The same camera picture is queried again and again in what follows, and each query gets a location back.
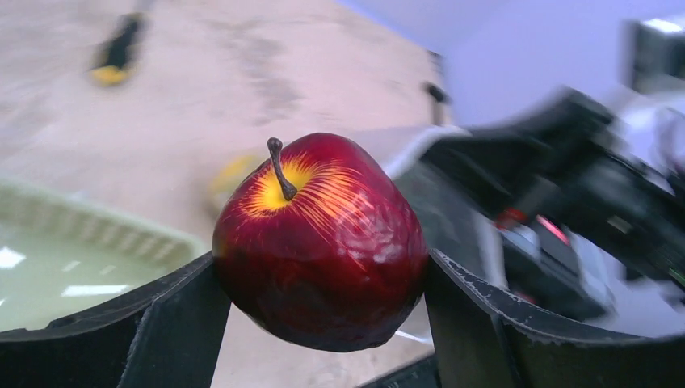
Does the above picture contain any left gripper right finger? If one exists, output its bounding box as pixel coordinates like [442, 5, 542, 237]
[425, 250, 684, 388]

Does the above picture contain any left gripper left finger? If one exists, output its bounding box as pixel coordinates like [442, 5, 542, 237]
[1, 253, 231, 388]

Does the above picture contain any green yellow fruit toy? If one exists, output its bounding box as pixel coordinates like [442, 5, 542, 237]
[208, 154, 266, 213]

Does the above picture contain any dark red fruit toy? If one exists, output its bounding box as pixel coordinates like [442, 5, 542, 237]
[212, 133, 429, 352]

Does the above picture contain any clear zip top bag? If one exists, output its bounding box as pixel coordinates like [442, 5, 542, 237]
[350, 125, 472, 180]

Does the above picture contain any green plastic basket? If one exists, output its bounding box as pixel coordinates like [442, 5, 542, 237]
[1, 178, 206, 331]

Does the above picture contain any black tool box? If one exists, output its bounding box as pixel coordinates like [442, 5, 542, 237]
[389, 88, 684, 320]

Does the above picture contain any yellow black screwdriver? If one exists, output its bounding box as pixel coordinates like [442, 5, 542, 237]
[88, 11, 147, 87]

